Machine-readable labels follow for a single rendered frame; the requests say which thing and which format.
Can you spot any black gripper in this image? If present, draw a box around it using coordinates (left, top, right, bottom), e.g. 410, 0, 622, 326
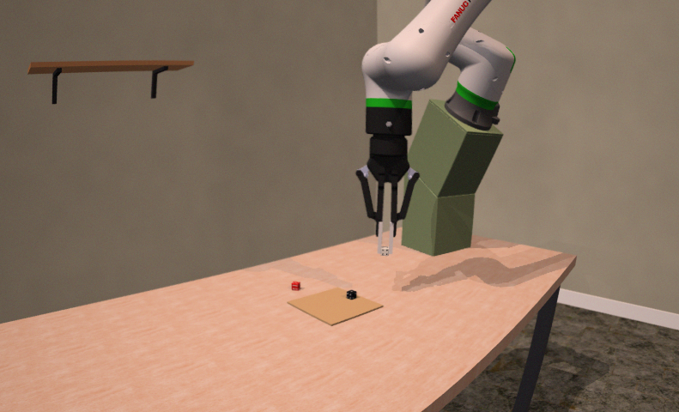
356, 136, 420, 254

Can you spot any tan square mat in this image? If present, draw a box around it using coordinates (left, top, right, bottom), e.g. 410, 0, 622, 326
287, 288, 384, 326

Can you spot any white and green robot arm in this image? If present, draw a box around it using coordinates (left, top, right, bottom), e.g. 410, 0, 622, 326
361, 0, 516, 138

